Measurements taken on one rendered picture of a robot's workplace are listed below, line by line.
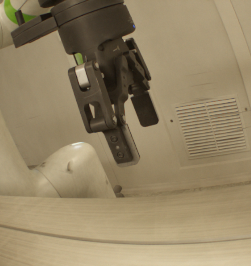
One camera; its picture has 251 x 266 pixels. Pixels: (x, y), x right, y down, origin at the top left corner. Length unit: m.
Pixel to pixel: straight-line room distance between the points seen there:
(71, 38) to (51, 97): 2.77
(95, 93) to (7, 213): 0.15
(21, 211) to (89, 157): 0.62
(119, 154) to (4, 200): 0.16
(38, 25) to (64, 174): 0.47
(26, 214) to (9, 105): 3.39
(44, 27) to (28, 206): 0.21
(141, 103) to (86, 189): 0.41
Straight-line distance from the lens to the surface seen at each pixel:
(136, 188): 3.07
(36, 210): 0.16
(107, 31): 0.32
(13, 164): 0.70
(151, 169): 2.90
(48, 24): 0.34
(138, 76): 0.38
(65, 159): 0.77
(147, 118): 0.41
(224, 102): 2.45
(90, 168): 0.78
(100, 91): 0.29
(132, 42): 0.40
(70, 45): 0.33
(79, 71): 0.29
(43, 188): 0.74
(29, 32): 0.35
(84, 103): 0.30
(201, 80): 2.45
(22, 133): 3.57
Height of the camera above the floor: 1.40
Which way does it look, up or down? 19 degrees down
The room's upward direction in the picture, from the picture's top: 22 degrees counter-clockwise
